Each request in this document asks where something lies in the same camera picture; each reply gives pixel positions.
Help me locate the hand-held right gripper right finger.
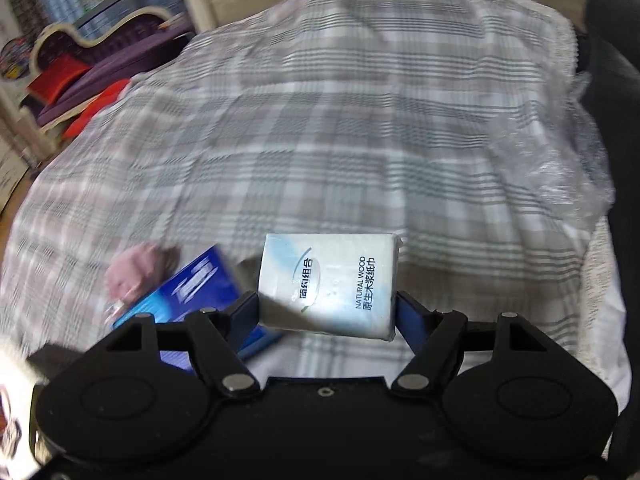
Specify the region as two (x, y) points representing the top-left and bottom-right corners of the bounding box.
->
(391, 290), (551, 401)

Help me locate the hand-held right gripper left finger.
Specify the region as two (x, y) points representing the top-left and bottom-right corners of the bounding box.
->
(100, 291), (263, 401)

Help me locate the white tissue pack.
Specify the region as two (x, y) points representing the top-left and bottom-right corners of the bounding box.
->
(257, 232), (403, 343)

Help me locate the blue tissue pack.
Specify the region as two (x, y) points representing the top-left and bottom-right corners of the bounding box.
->
(111, 245), (283, 373)

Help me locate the pink cloth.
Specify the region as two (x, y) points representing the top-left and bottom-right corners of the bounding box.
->
(106, 241), (181, 303)

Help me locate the grey plaid blanket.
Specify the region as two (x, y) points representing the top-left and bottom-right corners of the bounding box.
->
(0, 0), (608, 396)

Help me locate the white textured bedspread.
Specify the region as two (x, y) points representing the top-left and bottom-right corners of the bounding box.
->
(500, 0), (632, 403)

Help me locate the clear plastic bag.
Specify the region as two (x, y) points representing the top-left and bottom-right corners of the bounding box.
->
(480, 72), (617, 226)

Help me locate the red cushion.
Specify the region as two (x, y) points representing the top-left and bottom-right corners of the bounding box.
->
(62, 79), (133, 141)
(27, 56), (93, 101)

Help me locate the purple chaise sofa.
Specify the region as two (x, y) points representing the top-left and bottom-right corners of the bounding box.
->
(20, 5), (196, 133)

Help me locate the round colourful toy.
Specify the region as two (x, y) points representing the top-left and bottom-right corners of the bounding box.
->
(0, 35), (36, 81)

